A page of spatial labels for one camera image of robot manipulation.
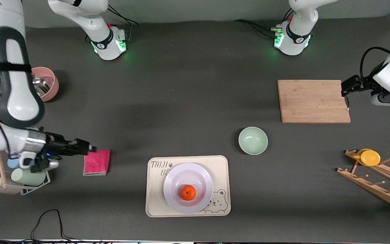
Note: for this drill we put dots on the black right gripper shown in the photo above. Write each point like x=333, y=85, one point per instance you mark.
x=56, y=145

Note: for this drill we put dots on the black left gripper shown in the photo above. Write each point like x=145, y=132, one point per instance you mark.
x=364, y=83

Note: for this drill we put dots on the white round plate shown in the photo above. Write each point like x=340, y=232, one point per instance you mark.
x=188, y=174

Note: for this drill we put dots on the orange mandarin fruit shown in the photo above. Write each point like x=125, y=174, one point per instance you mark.
x=188, y=192

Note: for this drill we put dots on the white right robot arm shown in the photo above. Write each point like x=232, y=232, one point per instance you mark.
x=8, y=95

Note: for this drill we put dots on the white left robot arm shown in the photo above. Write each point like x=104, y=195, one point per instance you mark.
x=298, y=34

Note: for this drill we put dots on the pink folded cloth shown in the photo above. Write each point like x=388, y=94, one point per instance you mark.
x=96, y=164

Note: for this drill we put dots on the wooden cutting board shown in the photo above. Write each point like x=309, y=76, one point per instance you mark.
x=311, y=101

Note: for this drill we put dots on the green cup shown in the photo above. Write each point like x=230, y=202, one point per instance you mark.
x=25, y=178

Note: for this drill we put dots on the pink bowl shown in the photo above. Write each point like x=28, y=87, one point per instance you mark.
x=53, y=88

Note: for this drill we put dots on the blue cup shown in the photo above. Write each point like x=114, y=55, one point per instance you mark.
x=13, y=163

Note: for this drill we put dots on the metal scoop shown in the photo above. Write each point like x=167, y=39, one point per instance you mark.
x=41, y=86

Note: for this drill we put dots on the yellow cup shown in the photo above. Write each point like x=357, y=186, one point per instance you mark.
x=369, y=157

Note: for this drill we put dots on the cream tray with bear print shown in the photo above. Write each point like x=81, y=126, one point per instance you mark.
x=156, y=203

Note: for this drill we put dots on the wooden peg drying rack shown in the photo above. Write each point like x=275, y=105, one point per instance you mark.
x=377, y=186

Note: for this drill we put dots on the pale green bowl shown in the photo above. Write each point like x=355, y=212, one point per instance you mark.
x=253, y=141

